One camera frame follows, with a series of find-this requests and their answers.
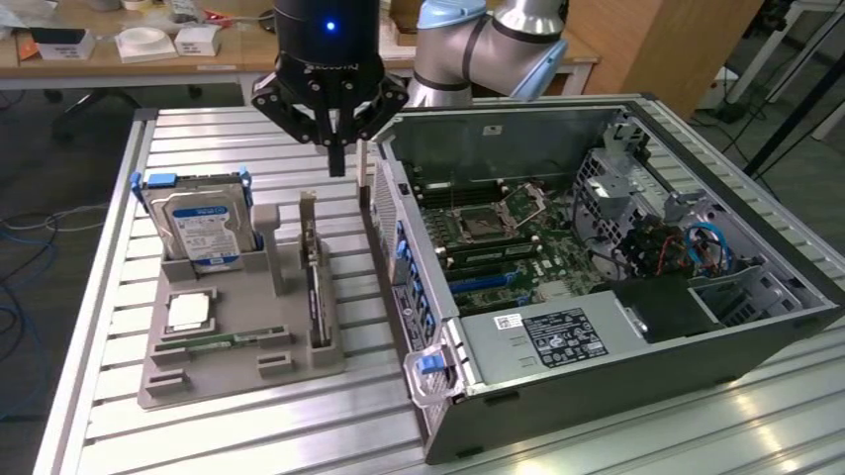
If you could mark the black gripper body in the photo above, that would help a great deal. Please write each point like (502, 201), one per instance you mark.
(326, 44)

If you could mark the black graphics card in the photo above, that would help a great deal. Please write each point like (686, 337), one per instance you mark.
(318, 297)

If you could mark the white paper booklet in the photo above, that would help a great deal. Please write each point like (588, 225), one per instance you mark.
(399, 47)

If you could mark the plain white box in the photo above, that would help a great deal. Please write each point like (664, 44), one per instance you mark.
(197, 42)

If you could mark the black RAM slot bank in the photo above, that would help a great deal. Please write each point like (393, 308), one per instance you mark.
(462, 193)

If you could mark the white box with round hollow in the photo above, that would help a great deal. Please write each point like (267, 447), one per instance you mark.
(146, 45)

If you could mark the hard disk with blue caddy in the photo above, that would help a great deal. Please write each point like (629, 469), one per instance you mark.
(198, 227)

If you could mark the CPU socket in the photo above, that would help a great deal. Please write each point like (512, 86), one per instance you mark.
(482, 223)

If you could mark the wooden desk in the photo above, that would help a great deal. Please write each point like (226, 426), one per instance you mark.
(99, 69)

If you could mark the metal socket cover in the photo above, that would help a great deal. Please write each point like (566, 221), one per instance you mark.
(528, 200)

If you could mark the black office chair base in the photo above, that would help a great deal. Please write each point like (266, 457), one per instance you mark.
(86, 106)

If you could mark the white box with black top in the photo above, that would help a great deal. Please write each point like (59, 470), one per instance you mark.
(63, 45)

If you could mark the blue expansion slot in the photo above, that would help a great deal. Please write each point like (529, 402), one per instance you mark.
(485, 283)

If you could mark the metal disk bay cage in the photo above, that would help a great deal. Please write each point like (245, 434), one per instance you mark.
(614, 198)

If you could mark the green motherboard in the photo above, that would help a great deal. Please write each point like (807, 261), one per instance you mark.
(561, 262)

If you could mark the wooden cabinet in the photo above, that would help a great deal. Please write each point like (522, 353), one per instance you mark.
(660, 54)

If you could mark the silver CPU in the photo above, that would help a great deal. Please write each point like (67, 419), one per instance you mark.
(189, 312)

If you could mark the green RAM stick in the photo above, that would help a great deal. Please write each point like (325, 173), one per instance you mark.
(218, 340)

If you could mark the grey power supply unit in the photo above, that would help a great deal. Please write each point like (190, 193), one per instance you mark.
(502, 346)

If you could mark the blue case latch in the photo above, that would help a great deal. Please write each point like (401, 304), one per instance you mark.
(430, 367)

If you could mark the grey parts rack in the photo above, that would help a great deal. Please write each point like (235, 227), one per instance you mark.
(238, 376)

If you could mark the black open PC case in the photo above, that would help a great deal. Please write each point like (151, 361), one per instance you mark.
(594, 396)

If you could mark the white table frame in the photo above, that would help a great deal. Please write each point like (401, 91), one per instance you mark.
(803, 49)

